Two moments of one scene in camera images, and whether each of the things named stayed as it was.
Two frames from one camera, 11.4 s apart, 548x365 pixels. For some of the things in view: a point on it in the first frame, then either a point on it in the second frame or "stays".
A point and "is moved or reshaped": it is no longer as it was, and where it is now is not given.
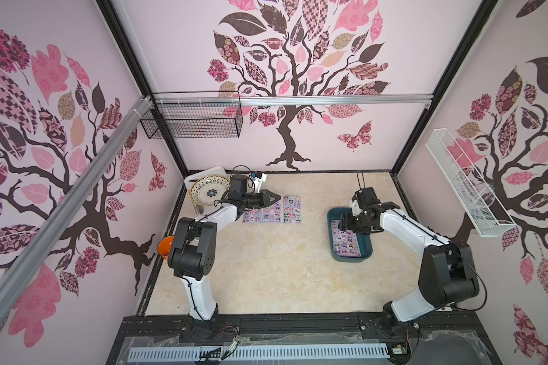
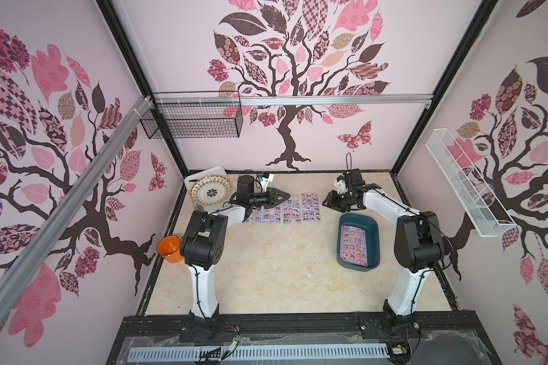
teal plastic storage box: [346, 246] is moved or reshaped
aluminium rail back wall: [297, 99] stays
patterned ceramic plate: [208, 189] stays
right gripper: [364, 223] → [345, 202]
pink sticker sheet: [254, 215] stays
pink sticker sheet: [272, 214] stays
